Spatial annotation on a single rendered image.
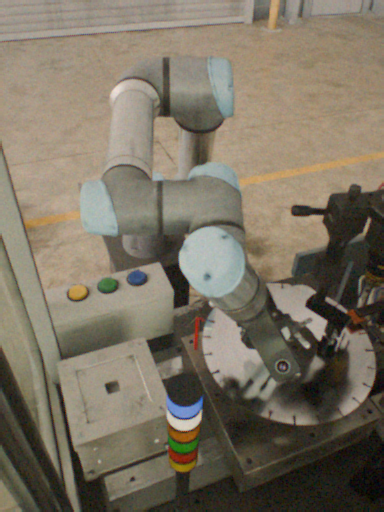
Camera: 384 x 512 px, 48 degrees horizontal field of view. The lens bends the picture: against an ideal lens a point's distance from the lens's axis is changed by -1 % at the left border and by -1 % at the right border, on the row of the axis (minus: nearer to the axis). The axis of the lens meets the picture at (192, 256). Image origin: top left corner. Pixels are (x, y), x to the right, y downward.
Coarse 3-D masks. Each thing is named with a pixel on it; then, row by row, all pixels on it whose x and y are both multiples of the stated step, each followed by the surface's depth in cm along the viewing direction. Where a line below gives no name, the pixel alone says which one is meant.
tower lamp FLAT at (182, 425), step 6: (168, 414) 55; (198, 414) 54; (168, 420) 56; (174, 420) 54; (180, 420) 53; (186, 420) 53; (192, 420) 54; (198, 420) 55; (174, 426) 55; (180, 426) 54; (186, 426) 54; (192, 426) 55
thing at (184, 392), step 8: (176, 376) 54; (184, 376) 54; (192, 376) 54; (168, 384) 53; (176, 384) 53; (184, 384) 53; (192, 384) 53; (200, 384) 53; (168, 392) 52; (176, 392) 52; (184, 392) 52; (192, 392) 52; (200, 392) 52; (168, 400) 52; (176, 400) 51; (184, 400) 51; (192, 400) 51; (200, 400) 52; (168, 408) 54; (176, 408) 52; (184, 408) 51; (192, 408) 52; (200, 408) 54; (176, 416) 53; (184, 416) 52; (192, 416) 53
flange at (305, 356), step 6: (300, 330) 85; (306, 330) 85; (306, 336) 84; (312, 336) 84; (288, 342) 81; (294, 342) 81; (312, 342) 83; (294, 348) 81; (300, 348) 82; (312, 348) 82; (300, 354) 81; (306, 354) 81; (312, 354) 81; (300, 360) 80; (306, 360) 80; (300, 366) 80
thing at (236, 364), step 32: (288, 288) 95; (224, 320) 88; (320, 320) 88; (224, 352) 82; (256, 352) 82; (320, 352) 82; (352, 352) 83; (224, 384) 77; (256, 384) 77; (288, 384) 77; (320, 384) 77; (352, 384) 77; (288, 416) 73; (320, 416) 73
